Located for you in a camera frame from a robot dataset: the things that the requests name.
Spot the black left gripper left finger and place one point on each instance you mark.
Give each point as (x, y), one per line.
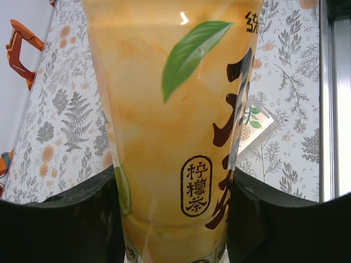
(55, 233)

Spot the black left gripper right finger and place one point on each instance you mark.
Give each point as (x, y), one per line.
(288, 233)

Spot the floral patterned table cover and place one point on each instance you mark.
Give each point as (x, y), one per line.
(68, 123)

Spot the yellow lemon tea bottle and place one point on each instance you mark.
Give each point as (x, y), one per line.
(164, 123)

